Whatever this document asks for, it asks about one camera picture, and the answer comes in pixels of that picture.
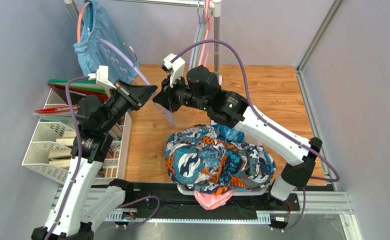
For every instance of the white laundry basket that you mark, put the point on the white laundry basket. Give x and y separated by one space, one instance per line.
183 189

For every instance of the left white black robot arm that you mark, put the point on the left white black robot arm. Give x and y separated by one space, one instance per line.
95 119

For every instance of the white file organizer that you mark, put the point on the white file organizer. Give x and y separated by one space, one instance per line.
37 157

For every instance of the metal clothes rack rail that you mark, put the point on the metal clothes rack rail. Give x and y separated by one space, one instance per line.
182 3

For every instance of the green folder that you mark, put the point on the green folder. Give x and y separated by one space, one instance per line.
81 84

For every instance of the pink hanger on rack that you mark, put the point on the pink hanger on rack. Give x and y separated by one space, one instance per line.
208 23

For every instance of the aluminium frame post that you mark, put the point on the aluminium frame post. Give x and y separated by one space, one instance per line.
327 21

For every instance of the pink hanger holding shorts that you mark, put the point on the pink hanger holding shorts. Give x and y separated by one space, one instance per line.
80 18

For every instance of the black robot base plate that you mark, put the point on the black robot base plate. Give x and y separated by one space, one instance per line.
144 197

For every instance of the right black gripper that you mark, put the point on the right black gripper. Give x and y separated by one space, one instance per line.
168 98

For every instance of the red flat folder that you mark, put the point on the red flat folder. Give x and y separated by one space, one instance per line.
54 110

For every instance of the patterned blue orange shorts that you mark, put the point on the patterned blue orange shorts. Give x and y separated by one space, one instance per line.
197 158

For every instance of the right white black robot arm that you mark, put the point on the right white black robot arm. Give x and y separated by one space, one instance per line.
201 89

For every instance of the pink shorts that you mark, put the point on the pink shorts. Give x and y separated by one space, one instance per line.
211 201

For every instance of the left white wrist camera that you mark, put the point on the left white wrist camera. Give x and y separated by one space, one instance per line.
101 76

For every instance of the purple notched hanger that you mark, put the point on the purple notched hanger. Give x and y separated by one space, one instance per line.
131 63

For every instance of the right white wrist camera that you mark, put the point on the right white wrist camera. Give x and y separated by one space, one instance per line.
174 66

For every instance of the slotted cable duct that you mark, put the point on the slotted cable duct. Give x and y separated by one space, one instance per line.
260 217

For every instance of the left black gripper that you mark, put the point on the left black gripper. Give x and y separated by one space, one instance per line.
135 96

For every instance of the red clipboard folder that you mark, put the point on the red clipboard folder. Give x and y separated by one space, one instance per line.
76 94

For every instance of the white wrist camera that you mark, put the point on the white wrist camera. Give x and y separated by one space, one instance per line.
174 66
101 76

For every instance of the light blue hung shorts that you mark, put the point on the light blue hung shorts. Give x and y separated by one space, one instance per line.
91 53

